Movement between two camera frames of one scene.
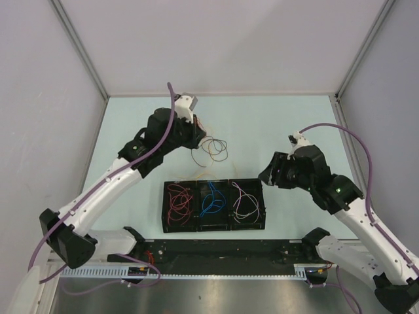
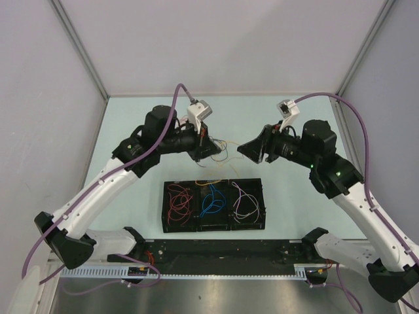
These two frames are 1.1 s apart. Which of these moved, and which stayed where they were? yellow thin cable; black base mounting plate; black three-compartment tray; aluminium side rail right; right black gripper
Moved: right black gripper; yellow thin cable
Stayed: black three-compartment tray; aluminium side rail right; black base mounting plate
